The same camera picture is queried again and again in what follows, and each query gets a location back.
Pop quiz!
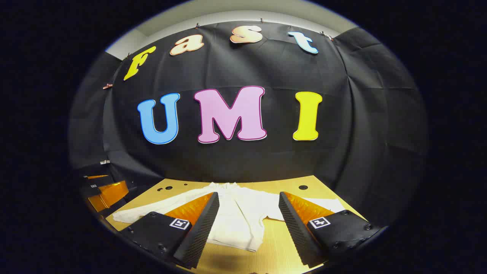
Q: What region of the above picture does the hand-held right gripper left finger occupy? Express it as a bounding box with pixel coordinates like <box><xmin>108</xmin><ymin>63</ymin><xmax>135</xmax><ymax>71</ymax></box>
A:
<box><xmin>119</xmin><ymin>191</ymin><xmax>220</xmax><ymax>269</ymax></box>

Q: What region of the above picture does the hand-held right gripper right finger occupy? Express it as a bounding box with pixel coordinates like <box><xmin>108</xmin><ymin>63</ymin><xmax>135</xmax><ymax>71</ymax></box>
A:
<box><xmin>279</xmin><ymin>191</ymin><xmax>382</xmax><ymax>269</ymax></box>

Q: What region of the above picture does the white garment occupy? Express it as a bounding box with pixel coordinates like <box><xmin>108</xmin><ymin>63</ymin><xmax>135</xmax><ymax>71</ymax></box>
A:
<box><xmin>113</xmin><ymin>182</ymin><xmax>346</xmax><ymax>252</ymax></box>

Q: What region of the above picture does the black backdrop cloth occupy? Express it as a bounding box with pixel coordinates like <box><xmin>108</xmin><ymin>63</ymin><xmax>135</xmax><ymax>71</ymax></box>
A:
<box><xmin>68</xmin><ymin>21</ymin><xmax>430</xmax><ymax>229</ymax></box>

